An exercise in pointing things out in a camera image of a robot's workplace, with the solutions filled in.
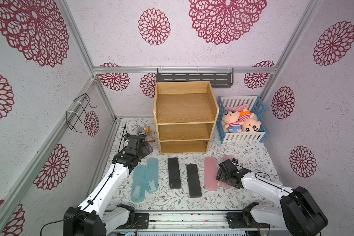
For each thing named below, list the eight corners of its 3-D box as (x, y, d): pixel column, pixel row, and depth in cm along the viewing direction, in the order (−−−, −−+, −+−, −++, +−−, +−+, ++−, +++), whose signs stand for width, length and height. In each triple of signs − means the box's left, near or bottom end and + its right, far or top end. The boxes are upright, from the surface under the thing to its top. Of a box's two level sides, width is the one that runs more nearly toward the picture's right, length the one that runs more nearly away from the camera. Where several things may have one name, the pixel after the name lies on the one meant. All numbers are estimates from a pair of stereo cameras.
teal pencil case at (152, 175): (145, 193, 85) (144, 191, 83) (146, 159, 99) (146, 158, 97) (158, 191, 85) (158, 190, 84) (158, 159, 99) (158, 157, 97)
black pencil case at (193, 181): (188, 197, 83) (188, 196, 81) (186, 165, 96) (186, 163, 94) (201, 197, 83) (202, 196, 81) (198, 165, 96) (198, 163, 94)
